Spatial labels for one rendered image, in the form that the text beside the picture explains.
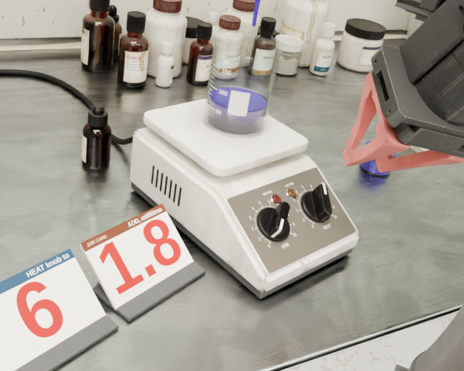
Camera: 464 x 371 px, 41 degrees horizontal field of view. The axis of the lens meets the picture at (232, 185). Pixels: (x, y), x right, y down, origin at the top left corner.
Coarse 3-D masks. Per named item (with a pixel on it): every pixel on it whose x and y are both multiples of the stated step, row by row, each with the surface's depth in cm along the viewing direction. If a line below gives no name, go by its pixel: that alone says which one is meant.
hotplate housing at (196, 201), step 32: (160, 160) 57; (192, 160) 56; (288, 160) 59; (160, 192) 59; (192, 192) 55; (224, 192) 53; (192, 224) 56; (224, 224) 52; (352, 224) 58; (224, 256) 54; (256, 256) 51; (320, 256) 55; (256, 288) 51
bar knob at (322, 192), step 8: (320, 184) 56; (312, 192) 57; (320, 192) 56; (304, 200) 56; (312, 200) 57; (320, 200) 56; (328, 200) 56; (304, 208) 56; (312, 208) 56; (320, 208) 56; (328, 208) 55; (312, 216) 56; (320, 216) 56; (328, 216) 57
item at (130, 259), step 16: (144, 224) 53; (160, 224) 54; (112, 240) 50; (128, 240) 51; (144, 240) 52; (160, 240) 53; (176, 240) 54; (96, 256) 49; (112, 256) 50; (128, 256) 51; (144, 256) 52; (160, 256) 53; (176, 256) 54; (112, 272) 49; (128, 272) 50; (144, 272) 51; (160, 272) 52; (112, 288) 49; (128, 288) 50
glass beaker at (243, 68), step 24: (216, 48) 54; (240, 48) 59; (264, 48) 58; (216, 72) 55; (240, 72) 54; (264, 72) 54; (216, 96) 56; (240, 96) 55; (264, 96) 56; (216, 120) 57; (240, 120) 56; (264, 120) 58
